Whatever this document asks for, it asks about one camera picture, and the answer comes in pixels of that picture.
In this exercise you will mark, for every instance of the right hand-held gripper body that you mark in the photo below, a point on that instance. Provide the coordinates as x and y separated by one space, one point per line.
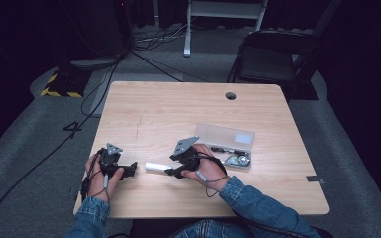
187 157

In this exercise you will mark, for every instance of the person's left hand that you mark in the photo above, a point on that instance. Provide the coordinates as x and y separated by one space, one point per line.
97 185

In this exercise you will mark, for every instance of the person's right hand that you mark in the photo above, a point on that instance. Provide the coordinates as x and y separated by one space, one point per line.
210 168

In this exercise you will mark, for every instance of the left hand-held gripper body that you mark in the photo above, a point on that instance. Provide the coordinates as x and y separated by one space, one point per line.
109 162

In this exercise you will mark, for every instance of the yellow black striped base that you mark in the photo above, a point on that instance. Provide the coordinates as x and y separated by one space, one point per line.
64 84

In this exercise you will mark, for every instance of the white metal stand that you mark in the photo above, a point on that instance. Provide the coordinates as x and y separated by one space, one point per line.
188 33

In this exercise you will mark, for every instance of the grey tape piece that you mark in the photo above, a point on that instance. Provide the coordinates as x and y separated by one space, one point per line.
315 179

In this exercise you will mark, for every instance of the round metal item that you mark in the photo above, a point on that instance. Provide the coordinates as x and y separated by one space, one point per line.
239 160

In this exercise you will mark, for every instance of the black pen-shaped tool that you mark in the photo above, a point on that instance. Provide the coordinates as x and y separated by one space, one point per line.
228 150

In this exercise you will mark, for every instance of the black folding chair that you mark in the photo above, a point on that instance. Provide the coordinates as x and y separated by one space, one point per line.
268 62

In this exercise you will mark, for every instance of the person's denim lap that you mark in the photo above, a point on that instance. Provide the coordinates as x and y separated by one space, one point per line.
208 229

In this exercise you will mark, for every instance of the white cylindrical tube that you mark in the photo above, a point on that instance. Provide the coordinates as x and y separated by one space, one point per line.
157 167

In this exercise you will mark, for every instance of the clear plastic box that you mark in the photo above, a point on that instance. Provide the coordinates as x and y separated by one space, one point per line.
226 139

